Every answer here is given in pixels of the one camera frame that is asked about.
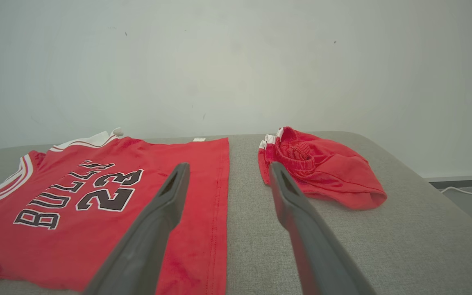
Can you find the red shorts with white stripe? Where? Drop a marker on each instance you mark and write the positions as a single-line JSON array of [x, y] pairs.
[[334, 176]]

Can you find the red Bulls 23 jersey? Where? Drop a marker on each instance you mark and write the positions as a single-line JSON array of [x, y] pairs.
[[55, 246]]

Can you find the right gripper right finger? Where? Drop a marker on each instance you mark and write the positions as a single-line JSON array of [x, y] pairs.
[[314, 246]]

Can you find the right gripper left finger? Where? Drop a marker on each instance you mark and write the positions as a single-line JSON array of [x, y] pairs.
[[146, 237]]

